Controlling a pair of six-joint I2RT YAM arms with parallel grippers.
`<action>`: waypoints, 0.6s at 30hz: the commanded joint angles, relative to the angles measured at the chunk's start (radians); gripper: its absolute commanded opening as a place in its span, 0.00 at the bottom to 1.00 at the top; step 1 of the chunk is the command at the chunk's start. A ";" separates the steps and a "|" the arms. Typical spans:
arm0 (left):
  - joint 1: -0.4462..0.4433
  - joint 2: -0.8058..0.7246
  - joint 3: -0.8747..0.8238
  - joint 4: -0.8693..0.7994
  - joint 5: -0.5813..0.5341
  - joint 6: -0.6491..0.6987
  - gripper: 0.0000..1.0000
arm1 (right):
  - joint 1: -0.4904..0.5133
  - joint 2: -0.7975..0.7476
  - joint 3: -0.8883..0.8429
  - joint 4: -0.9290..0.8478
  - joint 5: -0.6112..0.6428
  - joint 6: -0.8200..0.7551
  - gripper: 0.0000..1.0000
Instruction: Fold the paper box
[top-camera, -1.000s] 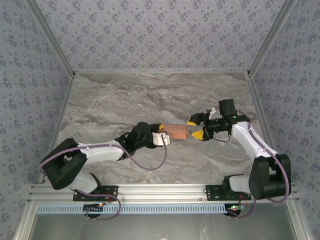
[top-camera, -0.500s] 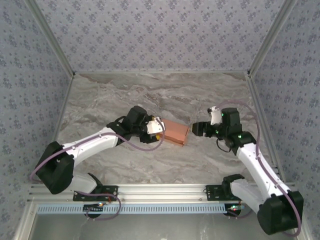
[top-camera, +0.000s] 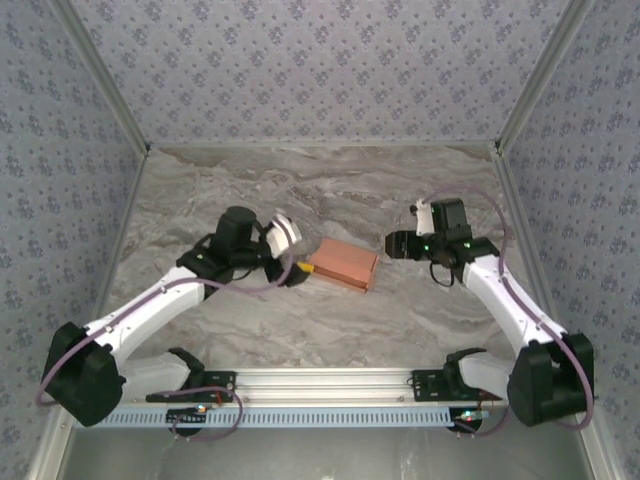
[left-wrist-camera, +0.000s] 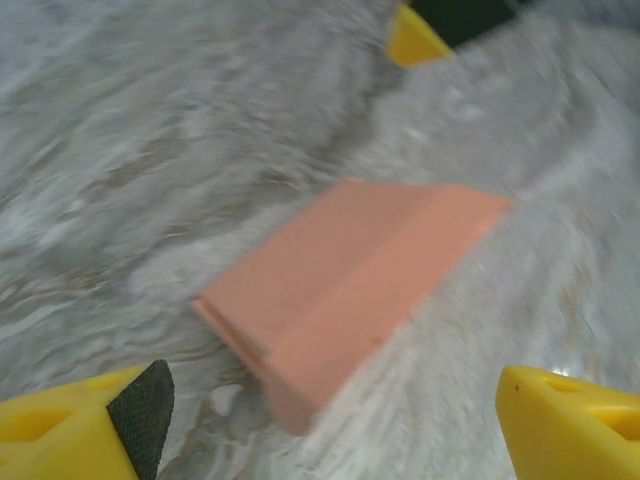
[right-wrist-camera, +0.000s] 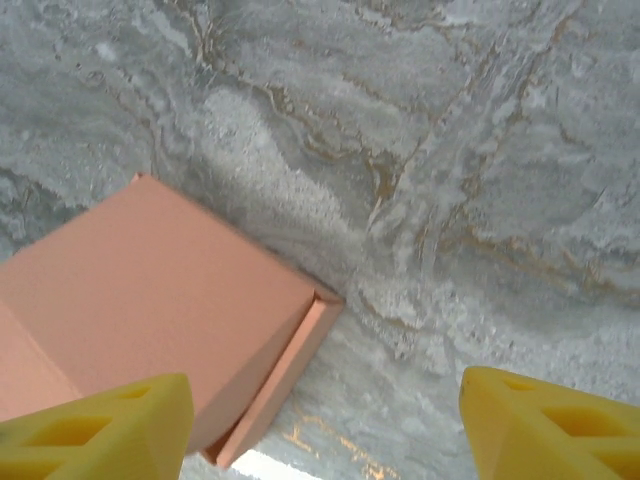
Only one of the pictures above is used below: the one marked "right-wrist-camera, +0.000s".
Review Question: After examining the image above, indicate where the pink paper box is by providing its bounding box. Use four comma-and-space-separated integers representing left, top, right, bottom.
0, 172, 346, 469

